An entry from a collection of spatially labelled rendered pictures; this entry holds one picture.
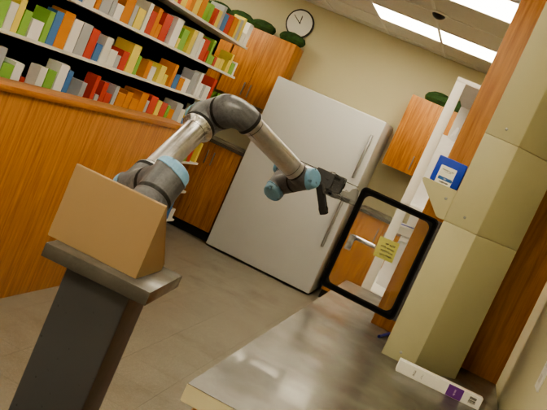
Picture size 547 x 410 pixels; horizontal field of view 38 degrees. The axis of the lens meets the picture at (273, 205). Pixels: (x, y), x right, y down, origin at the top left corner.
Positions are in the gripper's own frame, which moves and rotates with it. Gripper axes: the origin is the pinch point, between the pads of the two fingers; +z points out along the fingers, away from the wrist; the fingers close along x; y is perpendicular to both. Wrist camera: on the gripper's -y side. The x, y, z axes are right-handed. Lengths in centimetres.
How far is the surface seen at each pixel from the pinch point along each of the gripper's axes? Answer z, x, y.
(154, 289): -30, -92, -37
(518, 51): 29, 0, 73
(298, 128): -140, 451, 10
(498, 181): 41, -37, 28
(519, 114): 38, -37, 49
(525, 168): 47, -32, 35
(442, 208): 29.0, -37.4, 13.1
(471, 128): 25.3, -0.3, 41.9
